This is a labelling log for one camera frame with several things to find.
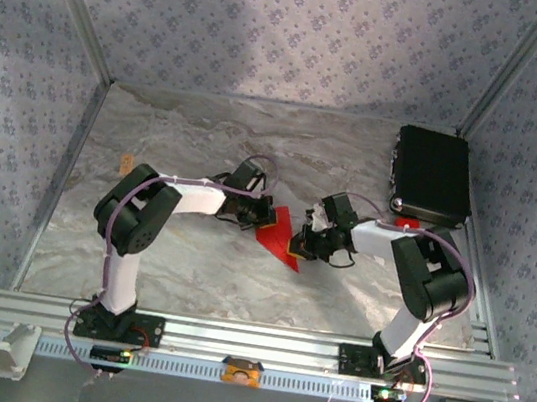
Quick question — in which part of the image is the red square paper sheet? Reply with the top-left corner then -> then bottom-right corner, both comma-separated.
249,202 -> 310,273

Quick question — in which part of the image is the small red block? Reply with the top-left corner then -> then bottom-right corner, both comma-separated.
394,216 -> 421,232

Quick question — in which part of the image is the black hard case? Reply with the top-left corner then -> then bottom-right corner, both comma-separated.
382,122 -> 485,233

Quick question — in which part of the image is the small tan block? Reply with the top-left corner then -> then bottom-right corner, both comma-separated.
118,153 -> 136,178

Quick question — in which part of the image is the orange cartoon figure sticker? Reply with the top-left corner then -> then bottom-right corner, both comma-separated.
219,354 -> 266,390

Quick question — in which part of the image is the black right controller board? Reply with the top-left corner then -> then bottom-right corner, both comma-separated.
368,383 -> 408,402

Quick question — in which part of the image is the black controller board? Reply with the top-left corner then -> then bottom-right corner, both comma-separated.
368,383 -> 408,402
88,344 -> 132,376

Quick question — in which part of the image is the black left controller board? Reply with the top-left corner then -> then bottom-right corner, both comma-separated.
88,344 -> 132,376

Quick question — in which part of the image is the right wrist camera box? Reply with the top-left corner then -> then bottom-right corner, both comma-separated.
304,188 -> 364,238

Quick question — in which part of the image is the aluminium mounting rail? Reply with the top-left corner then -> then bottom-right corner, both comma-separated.
0,286 -> 526,402

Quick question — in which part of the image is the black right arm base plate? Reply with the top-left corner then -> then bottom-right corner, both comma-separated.
335,341 -> 431,387

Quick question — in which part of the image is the grey slotted cable duct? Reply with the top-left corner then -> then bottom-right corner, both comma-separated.
32,331 -> 379,402

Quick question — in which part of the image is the aluminium side rail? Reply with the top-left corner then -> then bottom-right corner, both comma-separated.
442,217 -> 518,361
6,70 -> 115,304

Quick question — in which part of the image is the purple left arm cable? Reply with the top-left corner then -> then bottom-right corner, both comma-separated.
57,128 -> 282,401

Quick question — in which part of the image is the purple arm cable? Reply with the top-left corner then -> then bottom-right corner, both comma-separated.
316,192 -> 489,402
57,128 -> 282,401

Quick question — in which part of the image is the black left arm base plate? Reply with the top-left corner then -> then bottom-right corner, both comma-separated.
71,304 -> 166,350

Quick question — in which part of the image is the thin red wire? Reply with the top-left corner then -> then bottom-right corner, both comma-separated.
127,325 -> 153,357

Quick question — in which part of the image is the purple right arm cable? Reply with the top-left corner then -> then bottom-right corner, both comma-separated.
316,192 -> 489,402

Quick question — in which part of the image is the aluminium frame post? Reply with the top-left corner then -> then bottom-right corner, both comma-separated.
14,0 -> 128,87
457,0 -> 537,150

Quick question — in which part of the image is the white plastic bracket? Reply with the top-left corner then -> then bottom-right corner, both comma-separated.
0,321 -> 42,384

